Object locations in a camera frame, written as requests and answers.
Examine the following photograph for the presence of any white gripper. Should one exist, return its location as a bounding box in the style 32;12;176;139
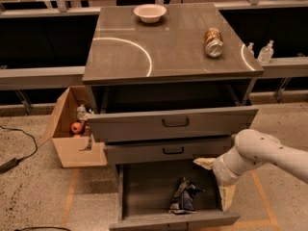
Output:
193;156;239;211

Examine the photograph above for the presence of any grey drawer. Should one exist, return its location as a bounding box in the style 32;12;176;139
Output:
109;160;240;231
88;106;258;142
104;136;233;165

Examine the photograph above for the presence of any cardboard box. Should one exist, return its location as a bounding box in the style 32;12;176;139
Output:
39;86;107;167

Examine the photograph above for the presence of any black cable at bottom edge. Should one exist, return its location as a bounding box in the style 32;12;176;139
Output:
13;226;71;231

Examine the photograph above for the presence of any clear pump bottle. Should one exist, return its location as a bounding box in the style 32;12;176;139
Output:
257;40;273;64

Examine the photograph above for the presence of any grey drawer cabinet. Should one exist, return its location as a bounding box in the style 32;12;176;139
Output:
82;2;265;114

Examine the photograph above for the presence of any blue chip bag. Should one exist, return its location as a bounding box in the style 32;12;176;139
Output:
168;177;203;215

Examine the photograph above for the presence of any black power cable with adapter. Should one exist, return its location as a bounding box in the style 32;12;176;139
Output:
0;125;39;174

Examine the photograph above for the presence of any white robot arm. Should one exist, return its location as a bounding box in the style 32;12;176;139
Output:
193;129;308;211

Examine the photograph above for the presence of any middle grey drawer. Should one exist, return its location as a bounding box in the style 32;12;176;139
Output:
104;136;233;165

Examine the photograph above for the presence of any top grey drawer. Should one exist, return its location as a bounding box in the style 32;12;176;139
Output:
88;106;258;142

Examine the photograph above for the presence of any red apple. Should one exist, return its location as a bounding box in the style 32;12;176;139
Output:
70;122;84;135

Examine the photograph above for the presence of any bottom grey drawer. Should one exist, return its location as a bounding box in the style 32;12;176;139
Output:
109;160;240;231

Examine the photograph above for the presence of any white bowl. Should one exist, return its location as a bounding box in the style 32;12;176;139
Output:
134;4;167;24

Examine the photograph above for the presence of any brown jar with silver lid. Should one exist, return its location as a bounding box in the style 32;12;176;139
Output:
204;28;224;58

